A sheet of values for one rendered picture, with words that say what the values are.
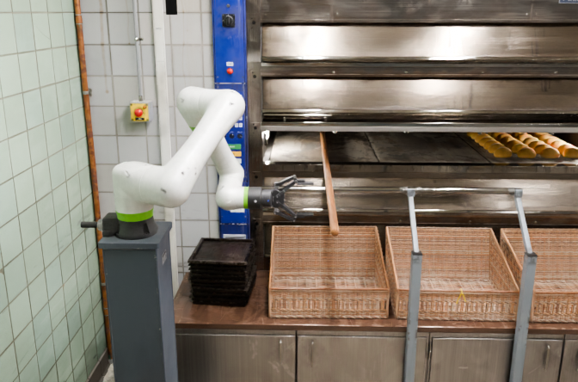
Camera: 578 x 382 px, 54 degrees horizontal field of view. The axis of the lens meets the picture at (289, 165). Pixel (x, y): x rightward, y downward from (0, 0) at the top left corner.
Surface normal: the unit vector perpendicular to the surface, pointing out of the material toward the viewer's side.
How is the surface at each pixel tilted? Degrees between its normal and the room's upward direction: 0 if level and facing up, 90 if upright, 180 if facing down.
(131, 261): 90
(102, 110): 90
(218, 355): 90
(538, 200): 70
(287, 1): 90
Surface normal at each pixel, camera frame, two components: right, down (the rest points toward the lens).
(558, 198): -0.03, -0.08
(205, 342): -0.04, 0.26
